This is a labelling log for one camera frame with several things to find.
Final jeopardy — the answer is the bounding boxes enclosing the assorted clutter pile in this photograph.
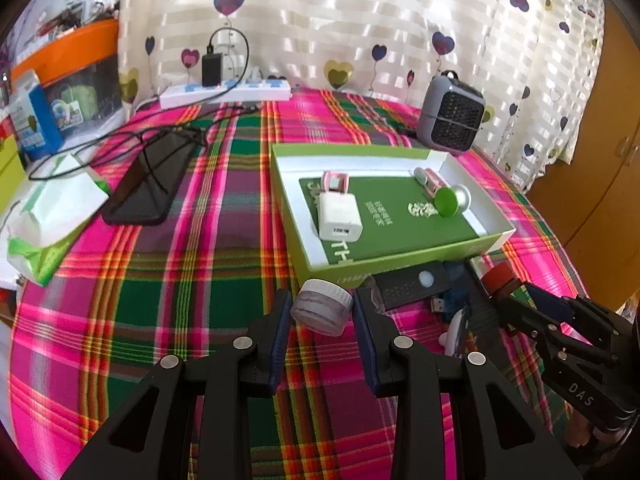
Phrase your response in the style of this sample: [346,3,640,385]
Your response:
[30,0,121,41]

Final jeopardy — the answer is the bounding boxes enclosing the green grey round knob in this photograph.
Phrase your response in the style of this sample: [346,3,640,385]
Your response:
[432,183,473,218]

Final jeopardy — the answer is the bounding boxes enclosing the clear bin with orange lid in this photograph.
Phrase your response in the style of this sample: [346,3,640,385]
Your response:
[10,19,126,121]

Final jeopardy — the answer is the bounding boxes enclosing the black phone cable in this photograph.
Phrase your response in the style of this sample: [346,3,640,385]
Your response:
[27,105,261,196]

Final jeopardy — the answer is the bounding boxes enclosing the green white tissue pack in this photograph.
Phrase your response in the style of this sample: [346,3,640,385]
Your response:
[5,152,111,286]

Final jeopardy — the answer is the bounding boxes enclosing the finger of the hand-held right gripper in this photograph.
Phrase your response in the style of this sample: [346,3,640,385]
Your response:
[525,285,633,356]
[492,287,571,376]

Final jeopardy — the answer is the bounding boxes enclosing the white power strip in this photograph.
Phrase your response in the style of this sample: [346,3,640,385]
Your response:
[159,77,292,108]

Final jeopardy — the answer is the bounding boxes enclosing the small white jar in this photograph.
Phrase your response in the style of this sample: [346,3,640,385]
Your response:
[290,279,353,337]

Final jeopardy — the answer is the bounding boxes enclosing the black looped adapter cable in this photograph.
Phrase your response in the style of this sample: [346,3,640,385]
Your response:
[206,27,251,96]

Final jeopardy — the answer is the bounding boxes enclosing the brown bottle with red cap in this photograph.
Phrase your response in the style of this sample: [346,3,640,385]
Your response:
[481,264,543,341]

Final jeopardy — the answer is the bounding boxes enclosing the black smartphone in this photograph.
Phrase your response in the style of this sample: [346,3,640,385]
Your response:
[102,127,208,226]

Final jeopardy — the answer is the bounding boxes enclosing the pink green plaid tablecloth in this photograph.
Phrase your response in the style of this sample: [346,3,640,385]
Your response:
[10,87,601,480]

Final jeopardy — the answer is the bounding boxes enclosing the heart print curtain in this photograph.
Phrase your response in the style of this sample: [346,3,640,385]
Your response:
[117,0,608,191]

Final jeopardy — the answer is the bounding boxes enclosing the black power adapter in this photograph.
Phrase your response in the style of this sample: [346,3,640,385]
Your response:
[201,52,224,87]

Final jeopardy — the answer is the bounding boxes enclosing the wooden cabinet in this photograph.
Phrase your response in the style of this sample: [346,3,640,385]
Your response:
[527,5,640,311]

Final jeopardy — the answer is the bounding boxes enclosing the blue white carton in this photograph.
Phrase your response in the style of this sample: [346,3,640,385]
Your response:
[10,70,63,161]

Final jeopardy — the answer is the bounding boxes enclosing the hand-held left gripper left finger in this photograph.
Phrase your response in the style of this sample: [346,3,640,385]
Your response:
[62,288,293,480]

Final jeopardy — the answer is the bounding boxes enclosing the black bear-shaped gadget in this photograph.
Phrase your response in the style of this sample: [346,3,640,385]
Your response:
[439,305,473,358]

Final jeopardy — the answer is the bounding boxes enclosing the pink clip with grey insert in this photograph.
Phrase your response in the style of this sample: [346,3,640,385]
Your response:
[321,171,351,196]

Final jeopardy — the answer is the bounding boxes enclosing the black perforated rectangular device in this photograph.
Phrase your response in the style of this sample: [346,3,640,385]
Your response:
[372,262,451,311]

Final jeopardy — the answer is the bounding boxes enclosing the lime green box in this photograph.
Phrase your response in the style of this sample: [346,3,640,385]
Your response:
[0,137,26,211]

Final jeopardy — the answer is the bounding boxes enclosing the blue translucent USB stick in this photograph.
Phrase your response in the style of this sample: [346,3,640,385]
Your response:
[430,260,475,323]

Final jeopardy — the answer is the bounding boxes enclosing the pink white clip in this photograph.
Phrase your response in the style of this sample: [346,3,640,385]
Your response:
[412,166,447,198]

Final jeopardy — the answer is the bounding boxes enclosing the grey mini space heater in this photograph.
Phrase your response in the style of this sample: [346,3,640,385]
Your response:
[417,69,487,153]

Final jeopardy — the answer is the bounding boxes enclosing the green white cardboard box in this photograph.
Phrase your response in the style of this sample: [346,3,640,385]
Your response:
[270,142,516,286]

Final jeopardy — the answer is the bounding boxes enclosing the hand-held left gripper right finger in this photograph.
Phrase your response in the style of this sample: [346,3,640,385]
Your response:
[351,287,581,480]

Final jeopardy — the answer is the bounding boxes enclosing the white USB charger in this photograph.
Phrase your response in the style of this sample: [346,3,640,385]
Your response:
[317,191,363,242]

